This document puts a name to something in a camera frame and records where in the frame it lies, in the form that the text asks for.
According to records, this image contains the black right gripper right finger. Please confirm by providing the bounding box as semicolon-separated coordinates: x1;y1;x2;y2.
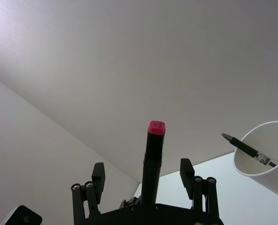
179;158;221;220

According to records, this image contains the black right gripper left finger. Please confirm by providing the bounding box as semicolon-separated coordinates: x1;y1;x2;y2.
70;162;106;225

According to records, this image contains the black marker with pink cap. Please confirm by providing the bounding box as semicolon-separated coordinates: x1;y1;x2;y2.
141;120;167;209

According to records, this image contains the black pen with silver tip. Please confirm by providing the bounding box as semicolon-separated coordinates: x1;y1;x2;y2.
221;133;278;167

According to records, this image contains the white paper cup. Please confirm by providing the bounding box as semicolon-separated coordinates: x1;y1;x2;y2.
233;120;278;203

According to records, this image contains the black rounded block, white edge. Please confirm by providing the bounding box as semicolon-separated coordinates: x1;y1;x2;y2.
0;205;43;225

